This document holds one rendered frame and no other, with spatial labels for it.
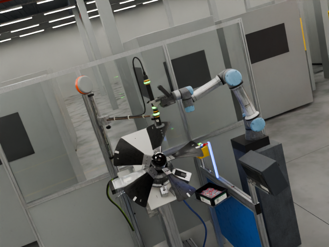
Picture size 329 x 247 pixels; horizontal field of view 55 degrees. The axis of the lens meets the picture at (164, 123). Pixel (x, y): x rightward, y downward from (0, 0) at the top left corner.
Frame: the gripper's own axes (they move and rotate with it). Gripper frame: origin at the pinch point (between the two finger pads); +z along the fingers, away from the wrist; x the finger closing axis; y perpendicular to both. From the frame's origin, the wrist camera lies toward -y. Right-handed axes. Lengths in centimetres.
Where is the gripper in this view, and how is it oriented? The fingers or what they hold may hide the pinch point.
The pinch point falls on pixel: (148, 102)
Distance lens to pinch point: 236.8
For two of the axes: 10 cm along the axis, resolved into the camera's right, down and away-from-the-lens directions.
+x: -3.0, -1.6, 9.4
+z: -9.1, 3.4, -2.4
